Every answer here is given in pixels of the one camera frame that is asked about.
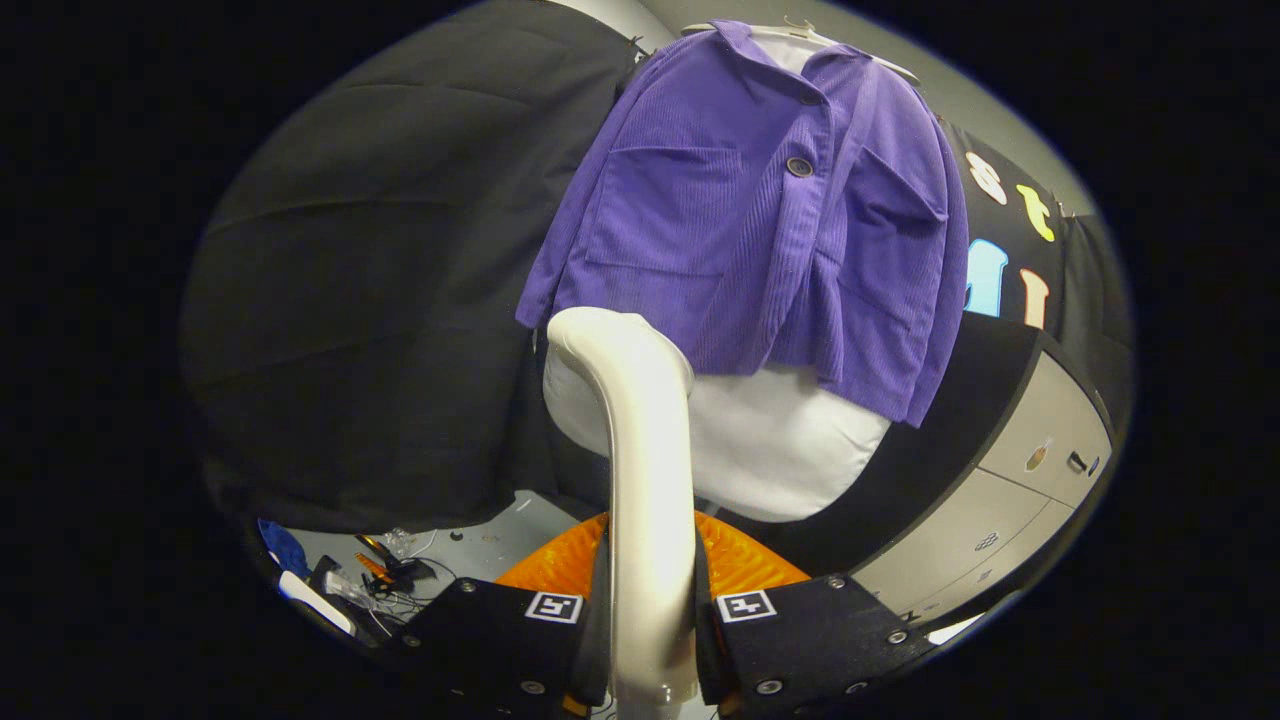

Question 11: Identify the blue cloth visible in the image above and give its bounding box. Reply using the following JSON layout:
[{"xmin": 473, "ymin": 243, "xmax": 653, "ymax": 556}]
[{"xmin": 257, "ymin": 518, "xmax": 313, "ymax": 581}]

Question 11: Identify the white flat object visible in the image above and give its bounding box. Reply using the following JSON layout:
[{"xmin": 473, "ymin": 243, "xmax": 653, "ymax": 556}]
[{"xmin": 277, "ymin": 570, "xmax": 356, "ymax": 636}]

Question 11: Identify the grey cabinet with black top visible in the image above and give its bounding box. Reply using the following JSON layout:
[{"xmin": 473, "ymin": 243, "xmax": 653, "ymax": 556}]
[{"xmin": 720, "ymin": 310, "xmax": 1116, "ymax": 626}]

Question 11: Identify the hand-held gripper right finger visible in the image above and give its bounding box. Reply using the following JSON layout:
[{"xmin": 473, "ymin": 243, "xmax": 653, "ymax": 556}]
[{"xmin": 695, "ymin": 510, "xmax": 936, "ymax": 716}]

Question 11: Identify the white padded garment form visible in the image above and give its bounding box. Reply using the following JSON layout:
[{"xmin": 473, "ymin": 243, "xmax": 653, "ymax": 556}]
[{"xmin": 543, "ymin": 40, "xmax": 894, "ymax": 523}]

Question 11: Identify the white clothes hanger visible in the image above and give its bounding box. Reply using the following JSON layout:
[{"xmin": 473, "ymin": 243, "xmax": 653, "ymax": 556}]
[{"xmin": 680, "ymin": 15, "xmax": 921, "ymax": 86}]

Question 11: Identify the purple corduroy jacket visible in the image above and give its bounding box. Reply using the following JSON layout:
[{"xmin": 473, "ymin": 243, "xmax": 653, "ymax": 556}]
[{"xmin": 515, "ymin": 20, "xmax": 971, "ymax": 429}]

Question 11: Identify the white paper sheet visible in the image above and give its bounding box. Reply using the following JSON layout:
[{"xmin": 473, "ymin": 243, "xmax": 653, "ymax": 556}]
[{"xmin": 925, "ymin": 612, "xmax": 986, "ymax": 646}]

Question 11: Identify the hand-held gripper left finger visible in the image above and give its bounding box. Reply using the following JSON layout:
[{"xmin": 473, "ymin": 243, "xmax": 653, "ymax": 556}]
[{"xmin": 400, "ymin": 512, "xmax": 613, "ymax": 720}]

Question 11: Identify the white garment steamer head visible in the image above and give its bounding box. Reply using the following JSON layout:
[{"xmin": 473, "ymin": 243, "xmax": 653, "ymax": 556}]
[{"xmin": 545, "ymin": 307, "xmax": 701, "ymax": 706}]

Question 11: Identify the orange and black tool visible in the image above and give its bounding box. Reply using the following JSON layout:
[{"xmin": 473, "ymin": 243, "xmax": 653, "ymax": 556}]
[{"xmin": 355, "ymin": 533, "xmax": 438, "ymax": 591}]

